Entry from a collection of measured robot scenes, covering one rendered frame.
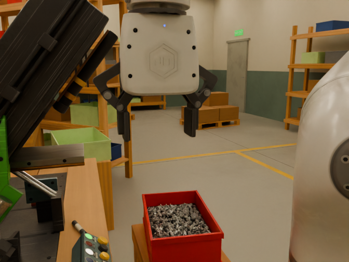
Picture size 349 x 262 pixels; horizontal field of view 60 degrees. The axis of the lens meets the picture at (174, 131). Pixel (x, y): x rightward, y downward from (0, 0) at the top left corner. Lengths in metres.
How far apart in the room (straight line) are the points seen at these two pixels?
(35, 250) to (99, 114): 2.55
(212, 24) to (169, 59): 10.78
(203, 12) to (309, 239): 10.77
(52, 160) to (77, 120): 2.74
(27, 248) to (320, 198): 0.81
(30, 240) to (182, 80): 0.74
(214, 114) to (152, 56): 6.53
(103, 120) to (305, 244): 3.07
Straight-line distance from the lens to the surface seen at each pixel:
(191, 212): 1.11
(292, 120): 6.93
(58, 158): 0.93
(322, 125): 0.29
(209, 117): 6.82
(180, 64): 0.39
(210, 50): 11.06
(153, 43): 0.38
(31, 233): 1.04
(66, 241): 0.97
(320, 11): 7.46
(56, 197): 0.98
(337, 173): 0.28
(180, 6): 0.41
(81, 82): 1.00
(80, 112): 3.61
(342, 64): 0.43
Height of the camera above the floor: 1.39
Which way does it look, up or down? 12 degrees down
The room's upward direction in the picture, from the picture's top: straight up
